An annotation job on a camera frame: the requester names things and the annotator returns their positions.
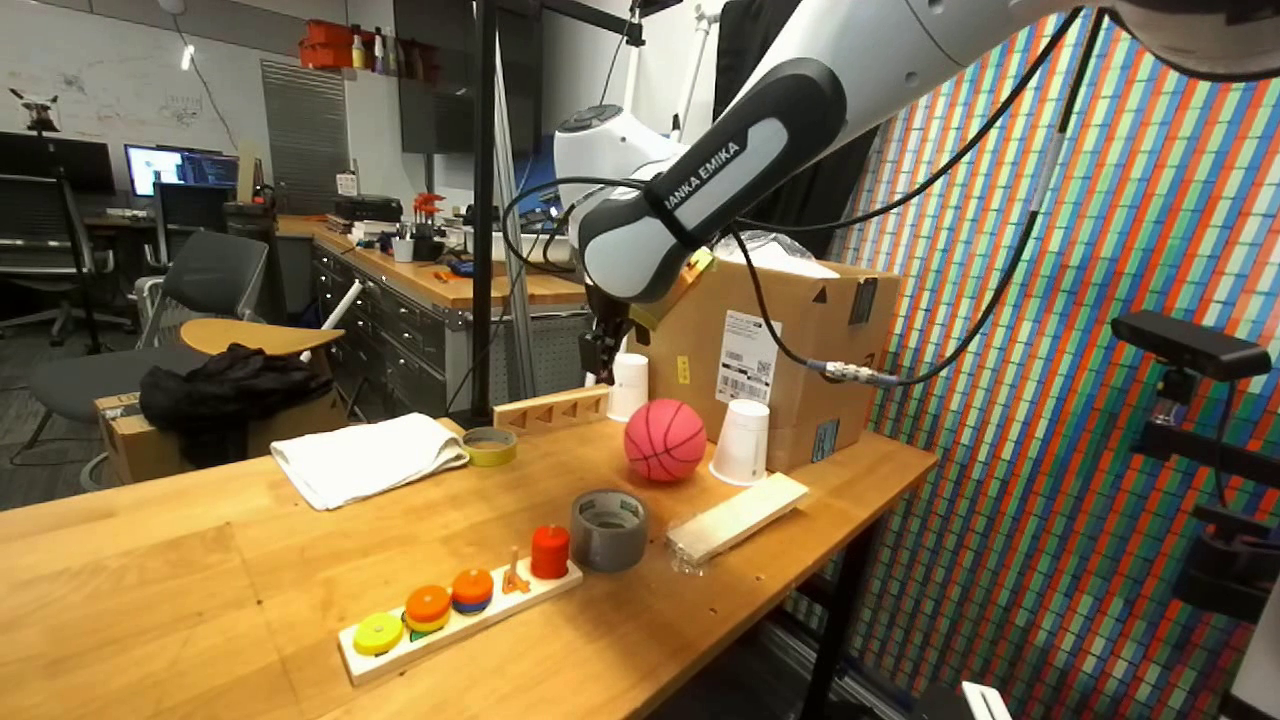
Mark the wooden desk with drawers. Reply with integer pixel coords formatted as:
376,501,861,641
274,210,598,423

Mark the red container on shelf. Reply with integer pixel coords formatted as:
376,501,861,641
295,14,355,75

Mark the black camera stand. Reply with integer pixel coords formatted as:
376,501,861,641
1133,373,1280,631

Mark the orange stacking toy piece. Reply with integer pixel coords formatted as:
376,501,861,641
400,578,455,634

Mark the black office chair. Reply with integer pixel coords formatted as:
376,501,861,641
0,173,112,353

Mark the small tripod device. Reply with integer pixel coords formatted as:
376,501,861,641
3,82,65,140

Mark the large cardboard shipping box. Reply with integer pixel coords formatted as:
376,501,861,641
633,245,903,474

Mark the grey duct tape roll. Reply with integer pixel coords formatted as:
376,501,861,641
568,483,652,574

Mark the wooden rack with holes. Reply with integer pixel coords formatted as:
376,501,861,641
487,384,614,441

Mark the dark computer monitor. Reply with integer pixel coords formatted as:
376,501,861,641
0,127,120,245

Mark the white floor label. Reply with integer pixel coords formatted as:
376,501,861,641
958,676,1021,720

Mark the white paper cup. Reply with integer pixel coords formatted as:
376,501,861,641
603,348,658,428
708,395,778,489

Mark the blue board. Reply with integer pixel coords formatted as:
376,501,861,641
513,147,568,226

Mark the black bag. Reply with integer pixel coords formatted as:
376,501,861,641
135,339,335,469

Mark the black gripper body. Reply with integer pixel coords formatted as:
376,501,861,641
579,293,641,390

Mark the wooden camera mount plate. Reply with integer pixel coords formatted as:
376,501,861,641
671,245,724,298

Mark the white folded towel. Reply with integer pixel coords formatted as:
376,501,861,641
267,408,478,515

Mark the dark wall cabinet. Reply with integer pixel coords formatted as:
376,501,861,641
393,0,543,161

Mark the black vertical pole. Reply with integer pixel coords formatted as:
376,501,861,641
465,0,505,430

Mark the red cylinder toy piece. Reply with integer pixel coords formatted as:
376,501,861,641
528,518,575,583

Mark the round wooden stool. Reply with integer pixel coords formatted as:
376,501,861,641
177,315,347,363

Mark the black stereo camera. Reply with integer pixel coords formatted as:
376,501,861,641
1107,306,1277,387

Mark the black metal table frame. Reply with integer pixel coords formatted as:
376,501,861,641
797,515,890,720

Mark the lit computer monitor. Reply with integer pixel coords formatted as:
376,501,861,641
120,140,243,202

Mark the yellow clear tape roll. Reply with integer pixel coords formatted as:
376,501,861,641
460,423,521,471

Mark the yellow-green stacking toy piece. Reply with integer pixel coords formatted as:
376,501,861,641
347,607,407,658

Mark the pink basketball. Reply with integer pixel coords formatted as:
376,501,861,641
621,395,713,489

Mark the low cardboard crate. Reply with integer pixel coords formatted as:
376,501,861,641
91,387,351,489

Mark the multicolour patterned backdrop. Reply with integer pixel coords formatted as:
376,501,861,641
784,0,1280,720

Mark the white wooden toy tray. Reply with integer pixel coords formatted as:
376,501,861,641
334,556,589,687

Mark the long pale wooden block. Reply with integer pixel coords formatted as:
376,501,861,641
665,469,816,564

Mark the black hanging cloth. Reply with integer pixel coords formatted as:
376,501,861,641
713,0,810,87

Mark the orange toy piece purple base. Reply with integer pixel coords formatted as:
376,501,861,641
450,564,500,616

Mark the grey office chair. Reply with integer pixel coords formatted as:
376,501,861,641
131,222,278,356

